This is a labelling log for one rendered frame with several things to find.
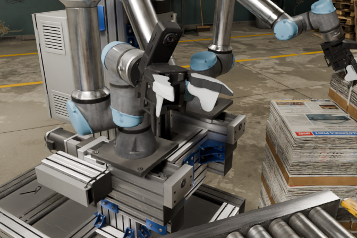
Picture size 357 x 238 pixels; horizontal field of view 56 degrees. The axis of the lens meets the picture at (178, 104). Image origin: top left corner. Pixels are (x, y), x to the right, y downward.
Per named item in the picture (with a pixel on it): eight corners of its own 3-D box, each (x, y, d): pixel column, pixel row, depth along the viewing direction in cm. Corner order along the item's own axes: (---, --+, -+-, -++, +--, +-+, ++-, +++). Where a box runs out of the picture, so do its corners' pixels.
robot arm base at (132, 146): (104, 151, 116) (102, 125, 112) (132, 134, 127) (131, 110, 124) (139, 163, 108) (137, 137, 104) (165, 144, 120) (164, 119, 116)
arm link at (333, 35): (335, 22, 130) (345, 25, 122) (339, 32, 131) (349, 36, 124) (317, 31, 131) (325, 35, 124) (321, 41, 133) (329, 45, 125)
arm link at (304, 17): (276, 22, 130) (304, 11, 122) (287, 18, 138) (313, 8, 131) (282, 41, 131) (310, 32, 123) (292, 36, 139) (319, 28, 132)
